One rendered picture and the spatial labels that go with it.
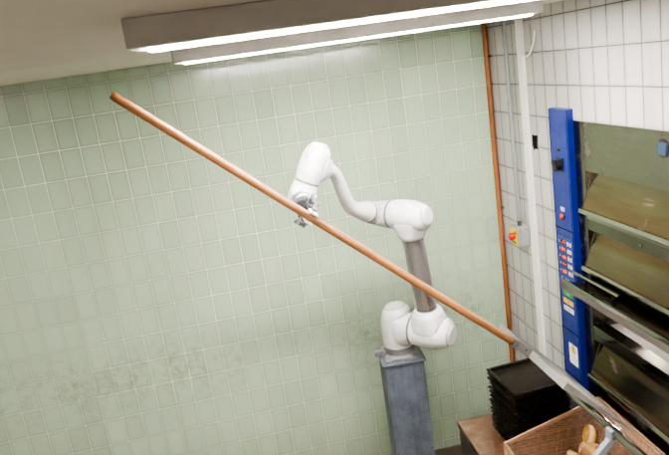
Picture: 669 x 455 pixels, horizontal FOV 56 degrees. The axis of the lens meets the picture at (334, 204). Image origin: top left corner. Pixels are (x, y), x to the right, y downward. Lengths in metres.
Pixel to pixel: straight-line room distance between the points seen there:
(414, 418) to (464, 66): 1.88
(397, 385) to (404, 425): 0.23
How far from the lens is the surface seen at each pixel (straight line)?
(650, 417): 2.89
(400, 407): 3.33
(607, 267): 2.85
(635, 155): 2.57
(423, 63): 3.49
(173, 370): 3.69
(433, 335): 3.05
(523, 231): 3.42
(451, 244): 3.67
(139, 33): 1.12
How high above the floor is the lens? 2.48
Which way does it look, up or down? 13 degrees down
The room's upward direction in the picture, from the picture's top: 8 degrees counter-clockwise
